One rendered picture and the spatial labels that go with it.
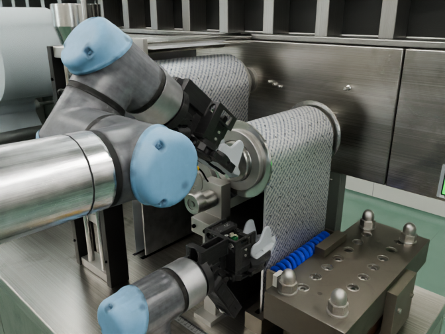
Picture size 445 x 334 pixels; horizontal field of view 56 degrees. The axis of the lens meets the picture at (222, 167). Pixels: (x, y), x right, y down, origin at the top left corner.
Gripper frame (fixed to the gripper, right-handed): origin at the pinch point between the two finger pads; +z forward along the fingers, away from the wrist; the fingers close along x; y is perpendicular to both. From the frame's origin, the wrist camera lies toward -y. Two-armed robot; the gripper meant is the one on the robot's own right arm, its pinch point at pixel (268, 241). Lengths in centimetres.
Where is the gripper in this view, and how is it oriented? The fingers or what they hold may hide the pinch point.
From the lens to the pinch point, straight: 82.5
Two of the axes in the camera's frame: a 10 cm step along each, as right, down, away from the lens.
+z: 6.8, -2.5, 6.9
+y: 0.0, -9.4, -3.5
